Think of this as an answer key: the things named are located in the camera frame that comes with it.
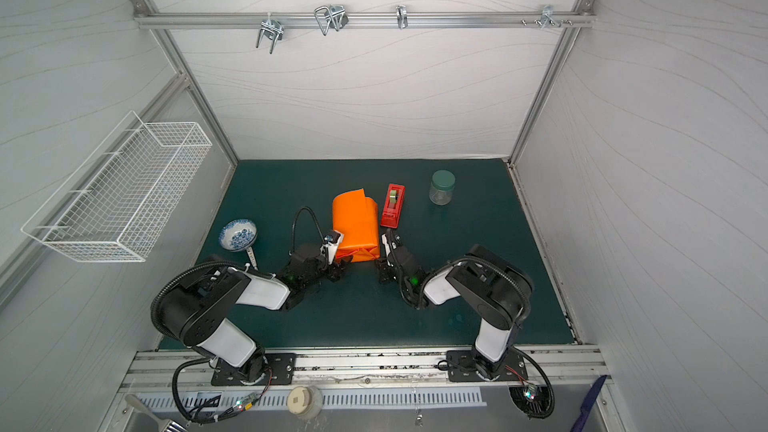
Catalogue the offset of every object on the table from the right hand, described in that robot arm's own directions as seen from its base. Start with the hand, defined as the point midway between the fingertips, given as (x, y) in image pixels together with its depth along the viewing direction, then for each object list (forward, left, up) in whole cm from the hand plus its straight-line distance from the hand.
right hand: (383, 252), depth 93 cm
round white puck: (-40, +13, +10) cm, 43 cm away
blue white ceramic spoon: (+3, +49, +1) cm, 49 cm away
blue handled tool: (-36, -52, -4) cm, 63 cm away
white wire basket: (-7, +60, +31) cm, 68 cm away
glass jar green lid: (+22, -19, +6) cm, 30 cm away
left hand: (+1, +12, +1) cm, 12 cm away
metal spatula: (-45, +45, +1) cm, 64 cm away
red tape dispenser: (+18, -3, +4) cm, 19 cm away
